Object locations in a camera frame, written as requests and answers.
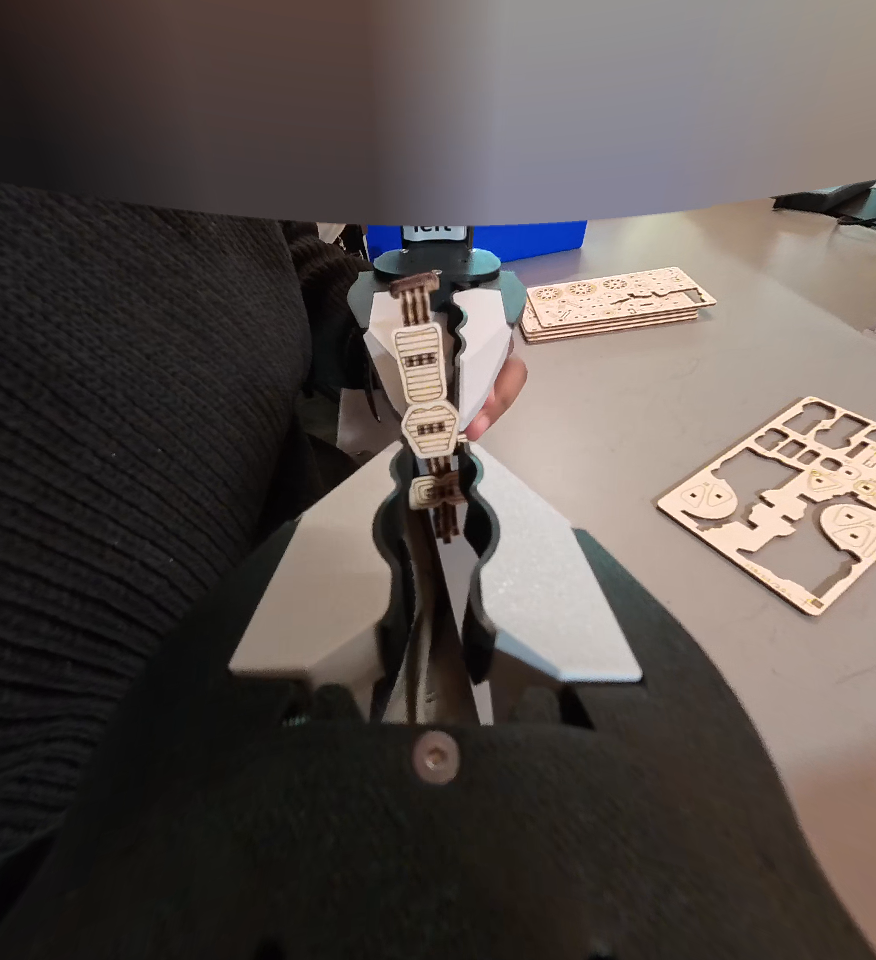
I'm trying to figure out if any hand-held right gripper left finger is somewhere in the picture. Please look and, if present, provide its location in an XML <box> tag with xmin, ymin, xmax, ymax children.
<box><xmin>228</xmin><ymin>441</ymin><xmax>410</xmax><ymax>723</ymax></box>

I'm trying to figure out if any person's black knit sweater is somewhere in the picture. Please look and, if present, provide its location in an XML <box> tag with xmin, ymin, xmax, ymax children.
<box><xmin>0</xmin><ymin>178</ymin><xmax>349</xmax><ymax>960</ymax></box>

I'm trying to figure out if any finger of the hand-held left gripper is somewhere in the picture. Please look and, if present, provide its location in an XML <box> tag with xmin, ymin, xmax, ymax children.
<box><xmin>447</xmin><ymin>291</ymin><xmax>517</xmax><ymax>445</ymax></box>
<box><xmin>363</xmin><ymin>292</ymin><xmax>410</xmax><ymax>453</ymax></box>

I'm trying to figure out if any person's left hand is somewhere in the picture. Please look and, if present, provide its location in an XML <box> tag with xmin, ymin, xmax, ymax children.
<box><xmin>468</xmin><ymin>352</ymin><xmax>529</xmax><ymax>445</ymax></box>

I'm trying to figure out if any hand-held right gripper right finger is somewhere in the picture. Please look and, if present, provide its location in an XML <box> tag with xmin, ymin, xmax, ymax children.
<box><xmin>462</xmin><ymin>442</ymin><xmax>645</xmax><ymax>727</ymax></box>

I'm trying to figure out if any wooden puzzle model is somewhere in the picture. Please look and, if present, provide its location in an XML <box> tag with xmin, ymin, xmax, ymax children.
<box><xmin>391</xmin><ymin>273</ymin><xmax>470</xmax><ymax>543</ymax></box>

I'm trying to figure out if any stack of wooden puzzle sheets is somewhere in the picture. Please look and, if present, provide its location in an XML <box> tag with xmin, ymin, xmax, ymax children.
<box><xmin>519</xmin><ymin>266</ymin><xmax>718</xmax><ymax>345</ymax></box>

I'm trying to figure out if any blue plastic bin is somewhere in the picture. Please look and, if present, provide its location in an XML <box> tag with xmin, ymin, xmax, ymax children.
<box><xmin>366</xmin><ymin>219</ymin><xmax>589</xmax><ymax>264</ymax></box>

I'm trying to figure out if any black flat keyboard device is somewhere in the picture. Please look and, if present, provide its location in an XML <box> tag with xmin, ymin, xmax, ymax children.
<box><xmin>771</xmin><ymin>178</ymin><xmax>876</xmax><ymax>217</ymax></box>

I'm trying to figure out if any cut-out wooden puzzle sheet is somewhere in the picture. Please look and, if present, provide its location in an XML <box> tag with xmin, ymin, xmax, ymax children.
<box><xmin>657</xmin><ymin>396</ymin><xmax>876</xmax><ymax>616</ymax></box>

